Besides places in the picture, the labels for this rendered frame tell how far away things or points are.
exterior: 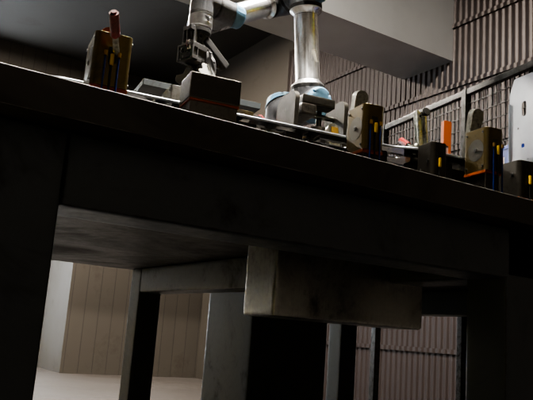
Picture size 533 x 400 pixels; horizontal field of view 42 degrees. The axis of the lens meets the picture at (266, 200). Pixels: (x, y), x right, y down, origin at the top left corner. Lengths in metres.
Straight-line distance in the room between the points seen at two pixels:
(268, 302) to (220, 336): 1.22
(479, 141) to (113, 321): 5.69
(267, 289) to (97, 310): 6.01
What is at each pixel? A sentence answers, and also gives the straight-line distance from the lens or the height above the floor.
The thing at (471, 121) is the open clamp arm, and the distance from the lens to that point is 1.98.
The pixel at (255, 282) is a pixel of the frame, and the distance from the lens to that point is 1.21.
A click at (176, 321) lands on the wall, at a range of 7.48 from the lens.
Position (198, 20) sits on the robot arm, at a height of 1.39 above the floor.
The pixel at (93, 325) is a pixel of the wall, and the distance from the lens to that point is 7.14.
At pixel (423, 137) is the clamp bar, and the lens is 2.29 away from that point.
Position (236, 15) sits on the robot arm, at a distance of 2.29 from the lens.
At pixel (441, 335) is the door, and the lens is 4.78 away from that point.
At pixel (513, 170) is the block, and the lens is 1.99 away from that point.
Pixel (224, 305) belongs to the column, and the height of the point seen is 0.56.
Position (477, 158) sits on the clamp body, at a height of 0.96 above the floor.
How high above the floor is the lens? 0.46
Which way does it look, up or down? 11 degrees up
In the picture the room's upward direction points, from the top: 4 degrees clockwise
